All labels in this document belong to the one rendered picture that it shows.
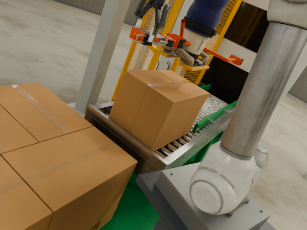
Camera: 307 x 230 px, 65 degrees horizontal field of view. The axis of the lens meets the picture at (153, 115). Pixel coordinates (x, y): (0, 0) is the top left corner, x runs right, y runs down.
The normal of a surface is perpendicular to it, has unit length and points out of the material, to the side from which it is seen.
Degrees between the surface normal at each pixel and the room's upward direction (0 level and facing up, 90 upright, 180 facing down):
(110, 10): 90
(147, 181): 0
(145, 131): 90
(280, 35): 92
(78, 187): 0
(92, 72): 90
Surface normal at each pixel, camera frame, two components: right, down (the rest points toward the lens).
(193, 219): -0.75, -0.01
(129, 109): -0.54, 0.16
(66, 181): 0.38, -0.83
